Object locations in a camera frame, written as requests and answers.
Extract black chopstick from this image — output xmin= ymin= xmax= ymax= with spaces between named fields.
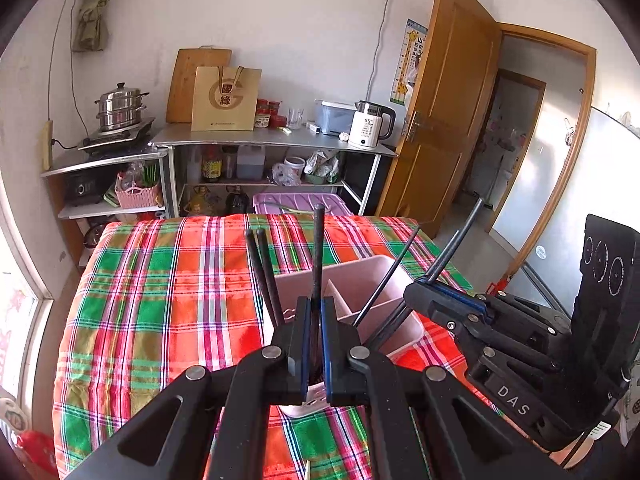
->
xmin=364 ymin=300 xmax=412 ymax=351
xmin=256 ymin=229 xmax=285 ymax=326
xmin=311 ymin=204 xmax=326 ymax=311
xmin=352 ymin=226 xmax=421 ymax=327
xmin=425 ymin=197 xmax=484 ymax=285
xmin=244 ymin=229 xmax=280 ymax=327

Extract person right hand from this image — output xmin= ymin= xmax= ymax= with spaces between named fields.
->
xmin=548 ymin=438 xmax=594 ymax=469

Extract pink utensil basket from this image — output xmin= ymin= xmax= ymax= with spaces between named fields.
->
xmin=261 ymin=253 xmax=426 ymax=420

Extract plaid tablecloth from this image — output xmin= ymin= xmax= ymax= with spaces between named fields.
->
xmin=52 ymin=214 xmax=502 ymax=479

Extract purple plastic bin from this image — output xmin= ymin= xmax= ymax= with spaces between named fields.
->
xmin=253 ymin=192 xmax=352 ymax=217

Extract grey refrigerator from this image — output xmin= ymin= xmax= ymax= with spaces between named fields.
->
xmin=506 ymin=107 xmax=639 ymax=313

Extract white jug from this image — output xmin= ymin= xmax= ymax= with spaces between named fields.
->
xmin=235 ymin=144 xmax=266 ymax=181

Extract pink woven basket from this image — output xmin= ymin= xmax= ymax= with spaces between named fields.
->
xmin=114 ymin=174 xmax=164 ymax=208

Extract soy sauce bottle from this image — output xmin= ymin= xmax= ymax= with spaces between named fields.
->
xmin=201 ymin=144 xmax=222 ymax=182

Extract metal shelf table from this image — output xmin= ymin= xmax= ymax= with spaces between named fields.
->
xmin=151 ymin=124 xmax=397 ymax=216

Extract white electric kettle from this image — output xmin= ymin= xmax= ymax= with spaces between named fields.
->
xmin=348 ymin=101 xmax=396 ymax=148

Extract blue plastic container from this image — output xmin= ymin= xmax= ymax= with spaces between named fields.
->
xmin=314 ymin=99 xmax=356 ymax=136

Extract red jars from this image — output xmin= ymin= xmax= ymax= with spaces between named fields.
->
xmin=254 ymin=99 xmax=286 ymax=128

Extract glass cup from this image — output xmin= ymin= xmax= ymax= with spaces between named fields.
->
xmin=286 ymin=107 xmax=304 ymax=130

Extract wooden door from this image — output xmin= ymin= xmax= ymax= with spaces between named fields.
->
xmin=376 ymin=0 xmax=502 ymax=237

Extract induction cooktop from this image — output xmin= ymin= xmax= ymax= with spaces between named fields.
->
xmin=77 ymin=117 xmax=154 ymax=153

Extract brown paper bag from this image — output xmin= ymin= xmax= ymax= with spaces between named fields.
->
xmin=191 ymin=66 xmax=262 ymax=131

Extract wooden cutting board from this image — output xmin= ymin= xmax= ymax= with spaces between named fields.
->
xmin=165 ymin=48 xmax=232 ymax=124

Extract low wooden shelf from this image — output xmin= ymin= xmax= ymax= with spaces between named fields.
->
xmin=41 ymin=146 xmax=177 ymax=269

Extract steel steamer pot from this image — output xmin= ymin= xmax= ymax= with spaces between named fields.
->
xmin=96 ymin=81 xmax=148 ymax=131

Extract power strip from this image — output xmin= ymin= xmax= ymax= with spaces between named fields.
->
xmin=40 ymin=119 xmax=53 ymax=171

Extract green hanging cloth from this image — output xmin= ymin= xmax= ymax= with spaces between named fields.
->
xmin=73 ymin=0 xmax=111 ymax=52

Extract window frame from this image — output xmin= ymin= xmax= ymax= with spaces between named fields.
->
xmin=1 ymin=186 xmax=53 ymax=436

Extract giraffe wall poster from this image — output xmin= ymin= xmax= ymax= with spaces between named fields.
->
xmin=390 ymin=18 xmax=427 ymax=107

